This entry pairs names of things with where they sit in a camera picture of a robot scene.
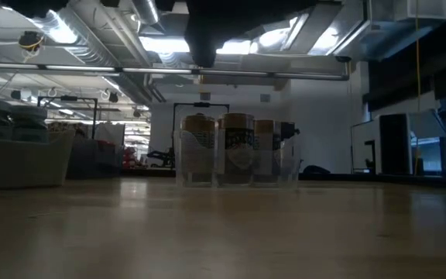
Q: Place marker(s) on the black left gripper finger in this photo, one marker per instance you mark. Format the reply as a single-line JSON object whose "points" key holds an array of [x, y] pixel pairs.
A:
{"points": [[254, 13]]}

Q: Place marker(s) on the tan lid spice jar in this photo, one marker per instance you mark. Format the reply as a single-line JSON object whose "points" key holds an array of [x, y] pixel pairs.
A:
{"points": [[236, 124], [265, 128], [197, 126]]}

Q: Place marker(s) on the red lid spice jar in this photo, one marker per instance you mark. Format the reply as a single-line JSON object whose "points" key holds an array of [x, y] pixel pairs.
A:
{"points": [[107, 143]]}

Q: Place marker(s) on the ceiling light panel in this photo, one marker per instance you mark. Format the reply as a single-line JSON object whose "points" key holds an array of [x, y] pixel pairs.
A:
{"points": [[234, 47], [165, 44]]}

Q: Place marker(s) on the horizontal grey ceiling pipe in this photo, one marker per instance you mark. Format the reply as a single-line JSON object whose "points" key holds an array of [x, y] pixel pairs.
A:
{"points": [[246, 72]]}

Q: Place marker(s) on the black device silhouette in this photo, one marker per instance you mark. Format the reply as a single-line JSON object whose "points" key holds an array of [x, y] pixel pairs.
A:
{"points": [[289, 129]]}

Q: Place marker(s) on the black equipment silhouette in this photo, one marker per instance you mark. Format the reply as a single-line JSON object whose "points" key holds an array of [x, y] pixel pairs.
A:
{"points": [[161, 157]]}

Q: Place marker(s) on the red stacked objects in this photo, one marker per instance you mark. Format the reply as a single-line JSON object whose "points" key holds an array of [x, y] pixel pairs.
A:
{"points": [[129, 155]]}

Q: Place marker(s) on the white ceiling bulkhead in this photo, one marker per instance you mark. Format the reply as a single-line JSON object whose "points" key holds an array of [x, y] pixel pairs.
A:
{"points": [[401, 31]]}

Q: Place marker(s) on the clear plastic bin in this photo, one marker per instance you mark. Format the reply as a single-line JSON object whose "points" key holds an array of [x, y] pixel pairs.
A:
{"points": [[285, 170]]}

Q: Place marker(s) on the white partition cabinet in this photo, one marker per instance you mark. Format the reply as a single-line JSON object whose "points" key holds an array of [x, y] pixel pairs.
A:
{"points": [[362, 131]]}

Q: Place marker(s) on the dark translucent plastic bin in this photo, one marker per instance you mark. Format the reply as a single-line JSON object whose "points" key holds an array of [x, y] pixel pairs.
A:
{"points": [[87, 162]]}

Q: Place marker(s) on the black yellow hanging reel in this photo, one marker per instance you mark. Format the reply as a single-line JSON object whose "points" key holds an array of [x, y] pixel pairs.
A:
{"points": [[31, 38]]}

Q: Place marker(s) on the black tower unit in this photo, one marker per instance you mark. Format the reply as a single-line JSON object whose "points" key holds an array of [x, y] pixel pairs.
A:
{"points": [[395, 143]]}

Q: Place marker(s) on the translucent grey plastic bin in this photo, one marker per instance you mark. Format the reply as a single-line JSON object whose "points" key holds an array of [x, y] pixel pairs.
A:
{"points": [[21, 162]]}

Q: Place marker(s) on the grey wall vent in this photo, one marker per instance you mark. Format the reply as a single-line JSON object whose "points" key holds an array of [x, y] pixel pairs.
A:
{"points": [[205, 96]]}

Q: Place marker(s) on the silver round duct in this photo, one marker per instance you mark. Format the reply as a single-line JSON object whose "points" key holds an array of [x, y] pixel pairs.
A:
{"points": [[145, 9]]}

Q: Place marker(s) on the black workstation frame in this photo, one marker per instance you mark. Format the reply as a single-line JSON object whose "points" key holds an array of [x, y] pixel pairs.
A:
{"points": [[201, 104]]}

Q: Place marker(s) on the shiny rectangular ceiling duct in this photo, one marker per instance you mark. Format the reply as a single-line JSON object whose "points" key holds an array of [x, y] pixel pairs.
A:
{"points": [[323, 38]]}

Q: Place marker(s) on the black ceiling camera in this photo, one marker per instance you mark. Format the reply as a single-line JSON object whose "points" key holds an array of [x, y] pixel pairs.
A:
{"points": [[113, 97]]}

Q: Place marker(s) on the silver spiral air duct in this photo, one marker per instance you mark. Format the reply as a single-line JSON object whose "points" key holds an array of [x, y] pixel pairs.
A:
{"points": [[87, 50]]}

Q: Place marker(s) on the black aluminium table frame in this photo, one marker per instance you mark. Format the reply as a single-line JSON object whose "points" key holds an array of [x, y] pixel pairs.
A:
{"points": [[362, 177]]}

